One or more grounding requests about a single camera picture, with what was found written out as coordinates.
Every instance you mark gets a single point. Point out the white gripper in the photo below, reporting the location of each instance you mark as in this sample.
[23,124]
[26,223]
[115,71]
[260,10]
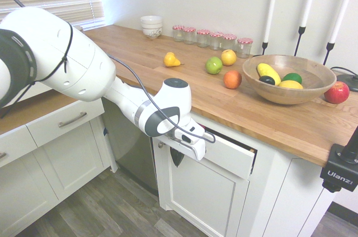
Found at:
[195,143]

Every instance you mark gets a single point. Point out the white drawer with wooden inside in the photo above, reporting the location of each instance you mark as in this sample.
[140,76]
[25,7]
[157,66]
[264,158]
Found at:
[229,153]

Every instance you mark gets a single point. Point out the silver cabinet door knob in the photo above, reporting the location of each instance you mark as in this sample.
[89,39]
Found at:
[160,144]

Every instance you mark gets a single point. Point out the stainless steel dishwasher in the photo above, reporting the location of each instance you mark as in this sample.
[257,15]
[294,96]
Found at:
[134,158]

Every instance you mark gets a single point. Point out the orange red peach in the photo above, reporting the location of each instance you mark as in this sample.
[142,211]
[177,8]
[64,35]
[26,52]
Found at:
[232,79]

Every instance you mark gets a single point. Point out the green apple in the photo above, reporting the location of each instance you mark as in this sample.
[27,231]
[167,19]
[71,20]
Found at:
[214,65]

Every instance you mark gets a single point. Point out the yellow pear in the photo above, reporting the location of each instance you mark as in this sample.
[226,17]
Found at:
[171,60]

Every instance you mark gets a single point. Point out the yellow apple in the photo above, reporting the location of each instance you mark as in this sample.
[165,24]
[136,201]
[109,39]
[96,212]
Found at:
[228,57]

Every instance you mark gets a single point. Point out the black avocado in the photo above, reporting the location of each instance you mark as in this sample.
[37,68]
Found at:
[267,80]

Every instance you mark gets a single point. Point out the banana in bowl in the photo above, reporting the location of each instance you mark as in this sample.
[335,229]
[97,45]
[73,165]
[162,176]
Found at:
[268,72]

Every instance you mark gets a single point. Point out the large wooden bowl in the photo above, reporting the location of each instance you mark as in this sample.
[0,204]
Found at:
[288,95]

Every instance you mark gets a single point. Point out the glass jar with checkered lid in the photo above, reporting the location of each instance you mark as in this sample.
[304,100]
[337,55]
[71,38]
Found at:
[178,34]
[203,39]
[189,36]
[244,48]
[216,42]
[229,42]

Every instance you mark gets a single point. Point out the yellow lemon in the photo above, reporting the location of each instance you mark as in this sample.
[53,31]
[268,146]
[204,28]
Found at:
[291,85]

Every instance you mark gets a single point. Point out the green lime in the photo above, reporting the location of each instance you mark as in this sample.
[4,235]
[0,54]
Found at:
[292,77]

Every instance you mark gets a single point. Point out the white bowl with dark pattern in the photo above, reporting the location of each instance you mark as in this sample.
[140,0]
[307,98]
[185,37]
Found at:
[151,32]

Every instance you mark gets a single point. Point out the black candle holder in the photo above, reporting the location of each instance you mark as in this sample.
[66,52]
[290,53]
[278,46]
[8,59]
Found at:
[330,48]
[264,47]
[300,34]

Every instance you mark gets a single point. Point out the plain white bowl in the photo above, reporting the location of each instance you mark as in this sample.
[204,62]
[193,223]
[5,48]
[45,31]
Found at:
[151,20]

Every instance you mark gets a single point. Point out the black Ulanzi clamp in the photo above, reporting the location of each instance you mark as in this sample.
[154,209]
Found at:
[338,172]

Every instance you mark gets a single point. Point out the red apple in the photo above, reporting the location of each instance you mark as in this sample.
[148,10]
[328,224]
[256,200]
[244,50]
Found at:
[337,93]

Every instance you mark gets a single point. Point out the white side cabinet with drawers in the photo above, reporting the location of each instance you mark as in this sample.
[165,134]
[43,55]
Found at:
[28,192]

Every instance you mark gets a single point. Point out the stack of white plates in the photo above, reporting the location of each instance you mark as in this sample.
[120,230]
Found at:
[80,28]

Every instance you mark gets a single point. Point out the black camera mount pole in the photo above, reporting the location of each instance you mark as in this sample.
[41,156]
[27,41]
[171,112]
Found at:
[351,147]

